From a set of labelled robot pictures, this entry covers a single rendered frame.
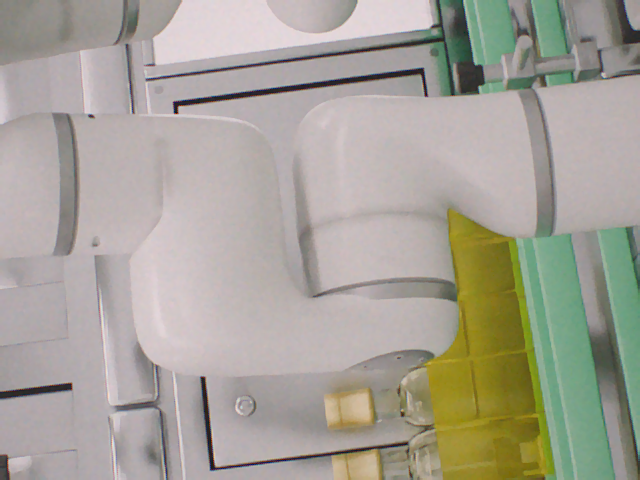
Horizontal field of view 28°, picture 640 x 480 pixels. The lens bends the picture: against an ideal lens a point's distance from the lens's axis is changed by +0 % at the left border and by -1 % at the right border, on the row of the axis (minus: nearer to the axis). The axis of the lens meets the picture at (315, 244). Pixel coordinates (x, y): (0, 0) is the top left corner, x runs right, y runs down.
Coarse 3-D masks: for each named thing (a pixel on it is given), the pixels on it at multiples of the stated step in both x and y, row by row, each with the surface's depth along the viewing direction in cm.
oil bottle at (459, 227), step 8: (448, 208) 120; (448, 216) 120; (456, 216) 120; (464, 216) 120; (448, 224) 120; (456, 224) 120; (464, 224) 120; (472, 224) 120; (448, 232) 120; (456, 232) 120; (464, 232) 120; (472, 232) 120; (480, 232) 120; (488, 232) 120
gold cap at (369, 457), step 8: (376, 448) 117; (336, 456) 117; (344, 456) 116; (352, 456) 116; (360, 456) 116; (368, 456) 116; (376, 456) 116; (336, 464) 116; (344, 464) 116; (352, 464) 116; (360, 464) 116; (368, 464) 115; (376, 464) 115; (336, 472) 115; (344, 472) 115; (352, 472) 115; (360, 472) 115; (368, 472) 115; (376, 472) 115
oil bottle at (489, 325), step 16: (464, 304) 118; (480, 304) 118; (496, 304) 118; (512, 304) 117; (464, 320) 117; (480, 320) 117; (496, 320) 117; (512, 320) 117; (528, 320) 117; (464, 336) 117; (480, 336) 117; (496, 336) 117; (512, 336) 117; (528, 336) 117; (448, 352) 117; (464, 352) 117; (480, 352) 117; (496, 352) 117; (512, 352) 117
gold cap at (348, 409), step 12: (324, 396) 118; (336, 396) 118; (348, 396) 118; (360, 396) 117; (336, 408) 117; (348, 408) 117; (360, 408) 117; (372, 408) 117; (336, 420) 117; (348, 420) 117; (360, 420) 117; (372, 420) 117
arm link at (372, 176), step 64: (320, 128) 79; (384, 128) 77; (448, 128) 77; (512, 128) 77; (320, 192) 78; (384, 192) 76; (448, 192) 79; (512, 192) 77; (320, 256) 77; (384, 256) 75; (448, 256) 78
